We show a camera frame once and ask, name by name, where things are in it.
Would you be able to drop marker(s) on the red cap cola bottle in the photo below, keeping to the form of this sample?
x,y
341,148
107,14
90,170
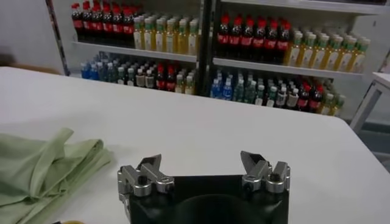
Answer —
x,y
316,101
270,42
118,27
303,99
97,25
107,25
170,80
259,41
223,38
77,22
128,29
160,79
247,40
282,44
235,39
87,23

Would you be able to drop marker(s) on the pale yellow drink bottle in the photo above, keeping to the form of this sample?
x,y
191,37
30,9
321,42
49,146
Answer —
x,y
327,105
338,106
179,85
189,86

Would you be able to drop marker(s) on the small white cap dark bottle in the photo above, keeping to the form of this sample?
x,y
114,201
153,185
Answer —
x,y
260,95
270,98
121,76
130,78

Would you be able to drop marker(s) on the green cap yellow juice bottle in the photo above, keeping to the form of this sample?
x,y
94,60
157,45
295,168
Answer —
x,y
159,36
294,51
138,35
182,38
193,39
148,36
334,56
171,37
360,58
347,57
307,53
320,54

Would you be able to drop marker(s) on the glass door drinks cabinet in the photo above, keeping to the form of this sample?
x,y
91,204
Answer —
x,y
152,56

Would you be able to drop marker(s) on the small brown label bottle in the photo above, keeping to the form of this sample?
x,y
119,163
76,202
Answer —
x,y
140,79
292,100
149,80
281,98

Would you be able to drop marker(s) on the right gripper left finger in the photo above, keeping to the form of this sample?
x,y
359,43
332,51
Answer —
x,y
146,179

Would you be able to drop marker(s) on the white metal frame side table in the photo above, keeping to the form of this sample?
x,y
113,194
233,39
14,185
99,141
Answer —
x,y
365,103

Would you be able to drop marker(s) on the beverage bottle shelf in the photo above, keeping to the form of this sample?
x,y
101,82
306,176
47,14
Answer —
x,y
274,69

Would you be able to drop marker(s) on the light green t-shirt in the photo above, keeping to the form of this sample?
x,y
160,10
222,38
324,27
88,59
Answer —
x,y
36,173

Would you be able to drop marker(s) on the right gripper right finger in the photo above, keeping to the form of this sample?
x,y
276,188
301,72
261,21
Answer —
x,y
265,176

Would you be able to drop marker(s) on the clear green water bottle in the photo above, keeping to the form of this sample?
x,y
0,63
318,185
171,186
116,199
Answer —
x,y
111,74
239,92
250,93
103,73

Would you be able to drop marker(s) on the blue water bottle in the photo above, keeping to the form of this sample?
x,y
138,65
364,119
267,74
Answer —
x,y
215,89
85,71
227,90
94,72

